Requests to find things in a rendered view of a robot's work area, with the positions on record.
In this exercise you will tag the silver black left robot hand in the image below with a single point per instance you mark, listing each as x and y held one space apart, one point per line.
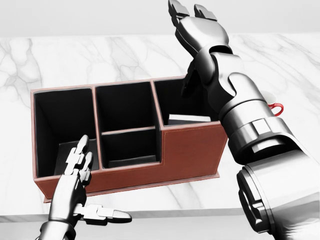
66 195

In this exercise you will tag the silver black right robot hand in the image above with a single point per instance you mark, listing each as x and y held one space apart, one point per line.
202 32

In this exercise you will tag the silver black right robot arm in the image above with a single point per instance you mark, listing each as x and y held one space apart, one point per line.
252 112

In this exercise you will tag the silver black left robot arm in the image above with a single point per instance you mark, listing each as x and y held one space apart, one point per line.
51 231

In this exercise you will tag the dark book with white pages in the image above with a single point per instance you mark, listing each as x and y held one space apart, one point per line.
186 120

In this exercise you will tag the red-brown desk caddy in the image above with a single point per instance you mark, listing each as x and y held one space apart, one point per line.
190 150

